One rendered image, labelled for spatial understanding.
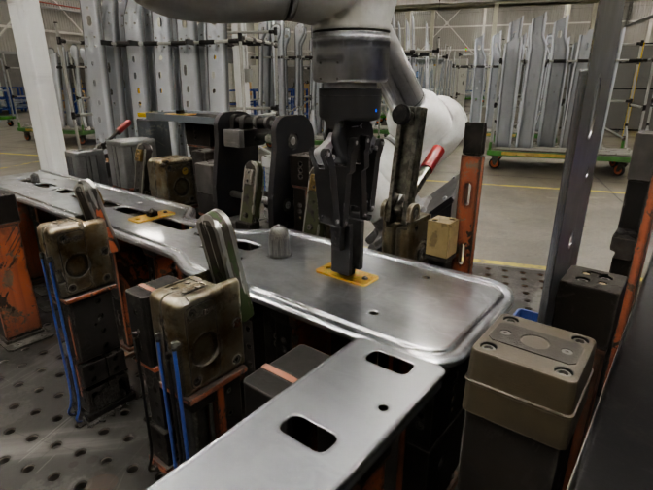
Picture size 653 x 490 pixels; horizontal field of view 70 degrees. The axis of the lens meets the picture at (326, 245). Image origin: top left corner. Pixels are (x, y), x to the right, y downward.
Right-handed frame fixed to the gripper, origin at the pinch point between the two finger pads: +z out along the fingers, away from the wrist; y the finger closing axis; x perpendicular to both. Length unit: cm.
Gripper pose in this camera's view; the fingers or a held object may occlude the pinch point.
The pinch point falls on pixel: (347, 246)
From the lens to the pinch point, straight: 63.0
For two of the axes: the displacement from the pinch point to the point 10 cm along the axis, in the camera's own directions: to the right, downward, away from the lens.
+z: 0.0, 9.4, 3.4
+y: -6.2, 2.7, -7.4
